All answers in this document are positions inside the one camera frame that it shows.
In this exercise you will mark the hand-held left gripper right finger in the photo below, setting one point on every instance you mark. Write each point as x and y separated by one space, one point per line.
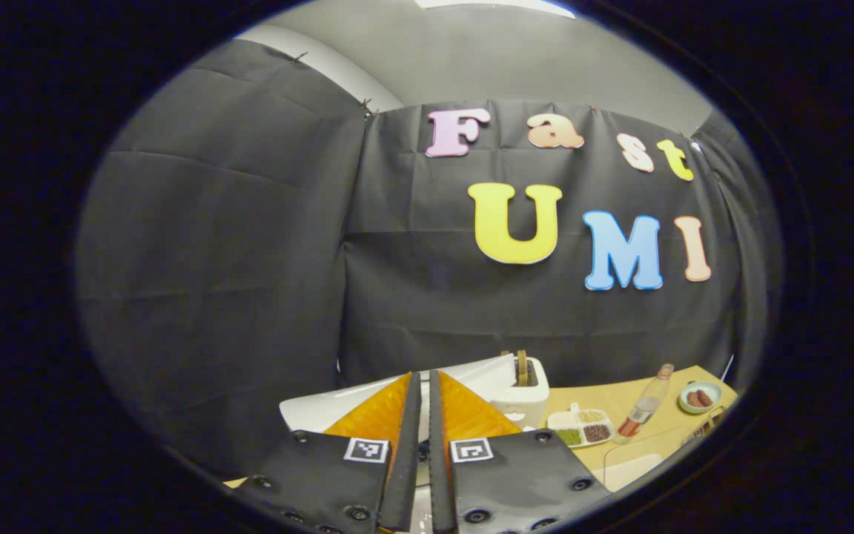
438 460

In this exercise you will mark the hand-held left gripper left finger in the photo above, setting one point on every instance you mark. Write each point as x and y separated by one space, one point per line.
406 460

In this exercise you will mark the white rice cooker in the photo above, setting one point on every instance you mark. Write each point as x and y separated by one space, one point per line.
323 404

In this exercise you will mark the clear box of white rice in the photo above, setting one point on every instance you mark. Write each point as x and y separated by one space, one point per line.
634 467

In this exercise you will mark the white toaster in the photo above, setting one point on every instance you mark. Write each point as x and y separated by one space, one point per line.
527 400

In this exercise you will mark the divided white dish of beans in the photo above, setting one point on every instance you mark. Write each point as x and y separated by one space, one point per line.
583 429

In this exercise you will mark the clear plastic bottle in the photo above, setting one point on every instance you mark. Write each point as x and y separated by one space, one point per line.
642 408

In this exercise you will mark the brown meat slice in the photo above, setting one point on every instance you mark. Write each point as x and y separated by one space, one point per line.
705 397
693 400

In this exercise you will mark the green plate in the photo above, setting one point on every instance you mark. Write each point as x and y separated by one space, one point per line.
697 409

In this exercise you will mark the black backdrop cloth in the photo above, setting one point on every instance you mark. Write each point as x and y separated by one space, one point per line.
234 237

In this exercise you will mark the large ceiling light panel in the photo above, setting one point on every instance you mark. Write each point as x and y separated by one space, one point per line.
494 4

